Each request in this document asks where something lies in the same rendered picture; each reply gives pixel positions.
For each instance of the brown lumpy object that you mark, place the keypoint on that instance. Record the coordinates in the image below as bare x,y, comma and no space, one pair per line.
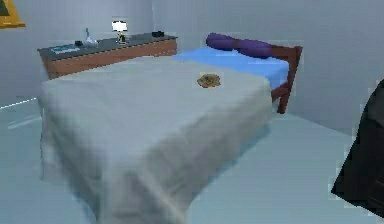
208,80

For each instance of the bed with grey blanket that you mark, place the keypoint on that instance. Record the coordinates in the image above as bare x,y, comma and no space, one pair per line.
150,126

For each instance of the purple pillow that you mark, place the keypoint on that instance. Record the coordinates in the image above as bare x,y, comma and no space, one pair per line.
255,48
220,41

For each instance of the black box-shaped object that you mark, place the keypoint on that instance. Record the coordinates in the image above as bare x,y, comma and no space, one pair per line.
157,33

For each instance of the wooden dresser with grey top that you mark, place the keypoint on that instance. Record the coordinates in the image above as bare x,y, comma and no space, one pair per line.
106,55

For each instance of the white shade table lamp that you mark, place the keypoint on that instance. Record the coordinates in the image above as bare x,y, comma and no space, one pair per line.
120,28

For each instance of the white glass vase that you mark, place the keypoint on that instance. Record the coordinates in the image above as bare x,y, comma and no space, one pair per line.
89,41

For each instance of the small black object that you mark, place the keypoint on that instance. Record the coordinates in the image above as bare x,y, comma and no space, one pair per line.
78,43

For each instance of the blue flat book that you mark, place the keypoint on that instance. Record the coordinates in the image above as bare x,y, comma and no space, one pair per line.
65,49

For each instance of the black cabinet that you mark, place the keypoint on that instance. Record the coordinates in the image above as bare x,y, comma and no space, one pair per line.
365,156

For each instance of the gold framed wall picture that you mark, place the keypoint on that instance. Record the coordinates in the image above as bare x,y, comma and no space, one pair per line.
8,15

